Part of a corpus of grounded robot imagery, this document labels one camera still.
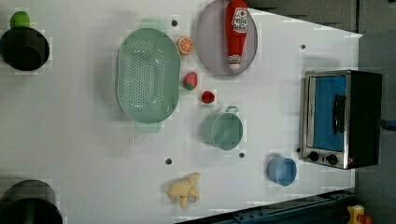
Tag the black toaster oven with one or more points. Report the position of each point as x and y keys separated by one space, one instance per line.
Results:
x=358 y=145

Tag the small red fruit toy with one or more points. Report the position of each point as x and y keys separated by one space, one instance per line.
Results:
x=208 y=97

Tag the green mug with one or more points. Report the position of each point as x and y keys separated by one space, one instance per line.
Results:
x=223 y=130

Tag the strawberry toy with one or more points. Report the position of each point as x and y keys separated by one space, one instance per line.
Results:
x=190 y=81

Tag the orange slice toy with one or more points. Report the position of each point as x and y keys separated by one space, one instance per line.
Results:
x=185 y=46

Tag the green plastic colander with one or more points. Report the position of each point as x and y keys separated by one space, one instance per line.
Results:
x=148 y=76

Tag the plush peeled banana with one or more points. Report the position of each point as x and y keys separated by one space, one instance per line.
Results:
x=184 y=189

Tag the grey round plate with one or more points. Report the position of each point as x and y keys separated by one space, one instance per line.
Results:
x=211 y=41

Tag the blue cup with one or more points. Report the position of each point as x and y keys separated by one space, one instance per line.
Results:
x=282 y=170

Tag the red plush ketchup bottle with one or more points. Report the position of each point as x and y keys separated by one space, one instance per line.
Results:
x=236 y=30

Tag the black cylindrical container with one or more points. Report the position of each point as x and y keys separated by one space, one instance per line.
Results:
x=30 y=202
x=24 y=48

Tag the yellow red emergency button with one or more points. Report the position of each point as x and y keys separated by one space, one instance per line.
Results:
x=357 y=215

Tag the green spatula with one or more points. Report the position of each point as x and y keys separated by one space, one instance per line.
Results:
x=20 y=19

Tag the blue metal frame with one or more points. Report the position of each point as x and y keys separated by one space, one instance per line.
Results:
x=325 y=208

